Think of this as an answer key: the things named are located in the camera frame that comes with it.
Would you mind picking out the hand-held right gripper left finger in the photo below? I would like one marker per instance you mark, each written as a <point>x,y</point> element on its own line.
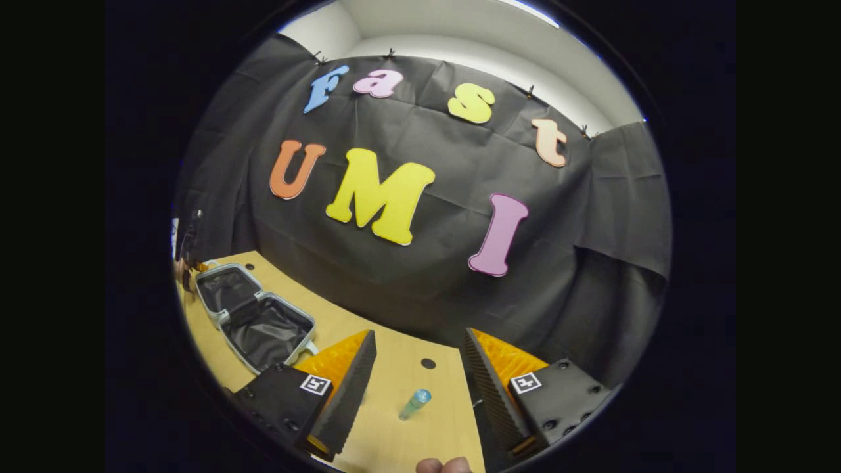
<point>348,394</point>

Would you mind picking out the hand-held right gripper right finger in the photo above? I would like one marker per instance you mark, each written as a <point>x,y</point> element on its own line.
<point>493,394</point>

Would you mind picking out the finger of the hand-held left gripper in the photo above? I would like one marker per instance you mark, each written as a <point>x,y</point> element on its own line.
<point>198,266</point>

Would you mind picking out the blue-capped skin care bottle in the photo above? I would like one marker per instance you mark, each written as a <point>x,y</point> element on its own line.
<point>414,404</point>

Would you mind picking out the light blue suitcase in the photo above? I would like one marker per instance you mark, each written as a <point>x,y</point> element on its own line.
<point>263,328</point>

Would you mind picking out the black backdrop cloth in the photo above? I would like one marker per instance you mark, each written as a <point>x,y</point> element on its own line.
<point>427,164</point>

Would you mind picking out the white ceiling light panel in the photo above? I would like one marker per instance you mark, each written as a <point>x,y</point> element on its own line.
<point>529,10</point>

